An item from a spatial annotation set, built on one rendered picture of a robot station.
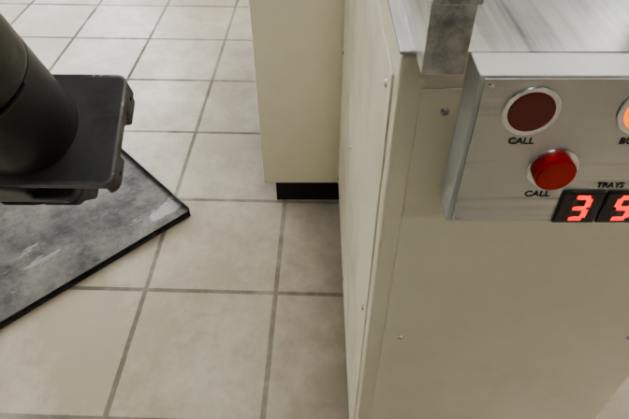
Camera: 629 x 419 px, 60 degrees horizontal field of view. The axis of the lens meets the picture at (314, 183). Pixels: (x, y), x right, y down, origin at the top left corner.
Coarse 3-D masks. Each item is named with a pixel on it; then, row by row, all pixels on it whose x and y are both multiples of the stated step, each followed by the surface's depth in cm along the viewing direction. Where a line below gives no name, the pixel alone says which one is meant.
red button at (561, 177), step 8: (544, 160) 40; (552, 160) 39; (560, 160) 39; (568, 160) 39; (536, 168) 40; (544, 168) 40; (552, 168) 40; (560, 168) 40; (568, 168) 40; (576, 168) 40; (536, 176) 40; (544, 176) 40; (552, 176) 40; (560, 176) 40; (568, 176) 40; (536, 184) 41; (544, 184) 41; (552, 184) 41; (560, 184) 41
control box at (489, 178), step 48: (480, 96) 37; (576, 96) 37; (624, 96) 37; (480, 144) 39; (528, 144) 39; (576, 144) 39; (624, 144) 39; (480, 192) 43; (528, 192) 43; (576, 192) 42; (624, 192) 42
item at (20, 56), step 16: (0, 16) 22; (0, 32) 22; (16, 32) 24; (0, 48) 22; (16, 48) 23; (0, 64) 22; (16, 64) 23; (0, 80) 22; (16, 80) 23; (0, 96) 23
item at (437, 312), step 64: (384, 0) 47; (512, 0) 44; (576, 0) 44; (384, 64) 46; (384, 128) 46; (448, 128) 42; (384, 192) 47; (384, 256) 53; (448, 256) 52; (512, 256) 52; (576, 256) 52; (384, 320) 60; (448, 320) 60; (512, 320) 60; (576, 320) 60; (384, 384) 69; (448, 384) 69; (512, 384) 69; (576, 384) 69
